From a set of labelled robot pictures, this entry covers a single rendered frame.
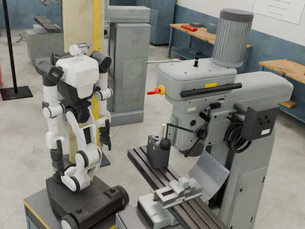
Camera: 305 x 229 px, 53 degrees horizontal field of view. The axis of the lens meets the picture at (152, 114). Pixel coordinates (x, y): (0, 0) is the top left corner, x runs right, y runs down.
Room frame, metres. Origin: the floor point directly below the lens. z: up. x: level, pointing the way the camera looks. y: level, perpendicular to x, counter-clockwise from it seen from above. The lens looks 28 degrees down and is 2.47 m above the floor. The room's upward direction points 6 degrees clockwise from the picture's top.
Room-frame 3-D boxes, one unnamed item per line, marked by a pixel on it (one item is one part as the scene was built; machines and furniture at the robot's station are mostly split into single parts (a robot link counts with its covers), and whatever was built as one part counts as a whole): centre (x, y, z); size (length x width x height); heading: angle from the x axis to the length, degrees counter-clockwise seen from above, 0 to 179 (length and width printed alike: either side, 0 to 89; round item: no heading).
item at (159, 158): (2.14, -0.08, 1.02); 0.22 x 0.12 x 0.20; 22
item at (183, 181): (1.74, -0.27, 1.03); 0.06 x 0.05 x 0.06; 33
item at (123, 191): (2.10, 0.22, 0.50); 0.20 x 0.05 x 0.20; 50
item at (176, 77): (1.81, -0.25, 1.81); 0.47 x 0.26 x 0.16; 122
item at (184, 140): (1.80, -0.24, 1.47); 0.21 x 0.19 x 0.32; 32
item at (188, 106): (1.82, -0.27, 1.68); 0.34 x 0.24 x 0.10; 122
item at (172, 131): (1.74, -0.14, 1.45); 0.04 x 0.04 x 0.21; 32
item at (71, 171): (2.08, 0.60, 0.68); 0.21 x 0.20 x 0.13; 50
